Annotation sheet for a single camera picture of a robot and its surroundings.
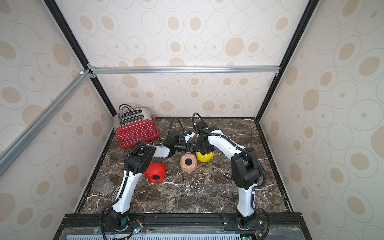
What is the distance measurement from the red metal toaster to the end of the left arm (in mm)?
183

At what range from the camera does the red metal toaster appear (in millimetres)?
939

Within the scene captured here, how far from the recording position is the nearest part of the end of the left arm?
0.89 meters
